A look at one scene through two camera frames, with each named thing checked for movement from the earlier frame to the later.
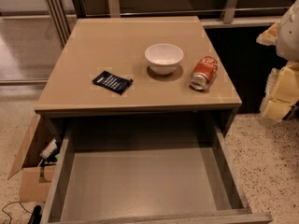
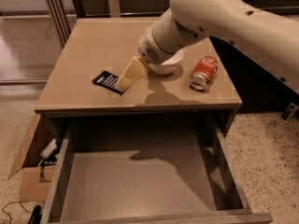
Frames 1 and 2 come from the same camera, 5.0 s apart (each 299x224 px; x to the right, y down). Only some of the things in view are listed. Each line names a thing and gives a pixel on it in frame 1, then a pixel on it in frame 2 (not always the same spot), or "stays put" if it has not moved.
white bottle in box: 52,147 stays put
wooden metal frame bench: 219,7 stays put
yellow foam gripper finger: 268,36 → 150,50
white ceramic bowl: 163,59 stays put
